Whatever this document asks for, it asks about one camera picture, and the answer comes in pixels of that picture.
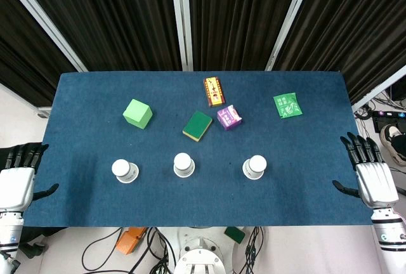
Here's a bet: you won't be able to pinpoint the white black sneaker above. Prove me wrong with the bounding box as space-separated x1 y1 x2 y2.
380 124 406 166

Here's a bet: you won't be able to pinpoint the white frame post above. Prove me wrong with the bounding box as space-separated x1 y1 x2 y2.
265 0 318 72
169 0 193 72
0 0 89 72
351 63 406 112

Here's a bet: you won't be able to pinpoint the blue table cloth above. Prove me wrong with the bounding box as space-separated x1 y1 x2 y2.
22 70 374 228

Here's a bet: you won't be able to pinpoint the green sachet packet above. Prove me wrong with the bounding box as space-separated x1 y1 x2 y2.
273 92 303 119

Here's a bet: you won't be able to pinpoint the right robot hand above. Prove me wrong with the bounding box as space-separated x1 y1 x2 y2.
332 131 400 209

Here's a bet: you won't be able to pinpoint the light green foam cube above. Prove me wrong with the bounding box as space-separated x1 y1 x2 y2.
122 98 154 130

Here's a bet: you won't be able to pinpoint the black electronic device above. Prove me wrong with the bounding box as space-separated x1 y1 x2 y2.
371 110 406 134

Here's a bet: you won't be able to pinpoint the black curtain panel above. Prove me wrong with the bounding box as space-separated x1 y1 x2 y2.
187 0 306 72
14 0 182 72
275 0 406 105
0 0 77 107

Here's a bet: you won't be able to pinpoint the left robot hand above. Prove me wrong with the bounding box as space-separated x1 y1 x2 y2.
0 143 60 213

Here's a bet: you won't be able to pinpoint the purple small carton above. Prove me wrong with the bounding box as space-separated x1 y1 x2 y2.
216 104 244 132

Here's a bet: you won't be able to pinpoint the orange pedal box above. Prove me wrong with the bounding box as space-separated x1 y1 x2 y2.
115 226 148 255

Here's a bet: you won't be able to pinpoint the black cable bundle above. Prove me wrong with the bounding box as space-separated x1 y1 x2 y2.
236 226 266 274
134 226 178 274

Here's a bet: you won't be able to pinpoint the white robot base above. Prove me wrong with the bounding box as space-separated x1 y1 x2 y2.
173 226 236 274

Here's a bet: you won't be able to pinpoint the white paper cup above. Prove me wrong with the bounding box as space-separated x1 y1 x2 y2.
242 155 268 181
111 159 140 185
173 152 195 179

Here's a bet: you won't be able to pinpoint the green yellow sponge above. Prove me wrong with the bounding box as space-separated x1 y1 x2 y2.
182 110 214 143

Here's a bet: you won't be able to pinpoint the black fabric object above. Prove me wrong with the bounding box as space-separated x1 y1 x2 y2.
0 142 68 259

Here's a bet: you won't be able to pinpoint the black floor cable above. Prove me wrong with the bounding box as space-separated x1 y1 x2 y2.
81 226 125 271

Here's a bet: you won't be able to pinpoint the red yellow snack box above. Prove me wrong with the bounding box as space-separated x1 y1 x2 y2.
203 76 226 108

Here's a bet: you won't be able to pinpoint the tangled black cables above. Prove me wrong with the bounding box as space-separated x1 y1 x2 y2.
353 88 406 121

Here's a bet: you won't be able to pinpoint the green block under table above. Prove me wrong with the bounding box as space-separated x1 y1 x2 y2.
224 226 247 245

